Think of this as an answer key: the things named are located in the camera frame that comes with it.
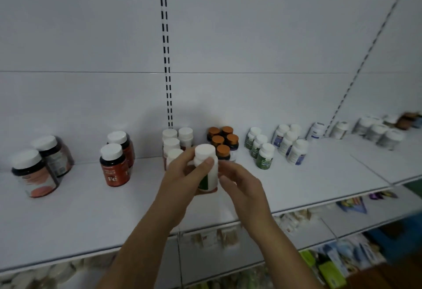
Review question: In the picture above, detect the person's right hand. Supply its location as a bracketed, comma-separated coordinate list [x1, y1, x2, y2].
[217, 160, 276, 240]

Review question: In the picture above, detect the amber brown-cap bottle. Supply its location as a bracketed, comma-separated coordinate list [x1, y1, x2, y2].
[395, 112, 418, 130]

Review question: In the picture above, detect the pile of white blue boxes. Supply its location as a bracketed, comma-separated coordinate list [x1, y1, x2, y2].
[316, 232, 386, 278]

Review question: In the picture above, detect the stack of white heart-lid jars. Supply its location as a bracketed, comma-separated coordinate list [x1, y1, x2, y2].
[0, 260, 78, 289]

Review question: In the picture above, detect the pile of green packets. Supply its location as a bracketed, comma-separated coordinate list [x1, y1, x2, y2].
[298, 249, 349, 289]

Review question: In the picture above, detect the white metal shelf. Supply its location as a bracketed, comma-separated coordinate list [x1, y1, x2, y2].
[0, 0, 422, 289]

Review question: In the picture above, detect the white sticker-lid jar bottle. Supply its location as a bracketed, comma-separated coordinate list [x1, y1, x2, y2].
[365, 124, 389, 144]
[377, 129, 404, 150]

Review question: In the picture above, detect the white bottle blue lid sticker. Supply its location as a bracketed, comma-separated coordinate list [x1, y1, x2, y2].
[306, 122, 326, 140]

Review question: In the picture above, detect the dark bottle orange label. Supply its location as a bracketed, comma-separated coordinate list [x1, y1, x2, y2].
[31, 135, 75, 177]
[11, 148, 60, 199]

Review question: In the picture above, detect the blue packet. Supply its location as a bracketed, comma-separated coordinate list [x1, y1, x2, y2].
[336, 196, 368, 215]

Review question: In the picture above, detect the blue plastic stool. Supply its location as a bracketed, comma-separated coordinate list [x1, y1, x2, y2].
[366, 213, 422, 265]

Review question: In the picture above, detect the red bottle white cap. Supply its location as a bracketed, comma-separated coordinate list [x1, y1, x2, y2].
[99, 143, 131, 187]
[107, 130, 136, 167]

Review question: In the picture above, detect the pile of gold purple candies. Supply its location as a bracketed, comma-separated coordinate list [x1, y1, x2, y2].
[367, 190, 400, 200]

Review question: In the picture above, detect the orange label white bottle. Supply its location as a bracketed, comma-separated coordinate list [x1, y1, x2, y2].
[330, 120, 349, 140]

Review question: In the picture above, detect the person's left hand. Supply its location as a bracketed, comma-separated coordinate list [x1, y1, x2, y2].
[153, 147, 215, 230]

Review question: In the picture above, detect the person's left forearm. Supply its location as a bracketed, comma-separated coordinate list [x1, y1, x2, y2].
[95, 213, 178, 289]

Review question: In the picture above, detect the green label white bottle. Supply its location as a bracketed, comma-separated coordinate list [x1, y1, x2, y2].
[255, 143, 276, 170]
[244, 126, 263, 150]
[250, 134, 269, 159]

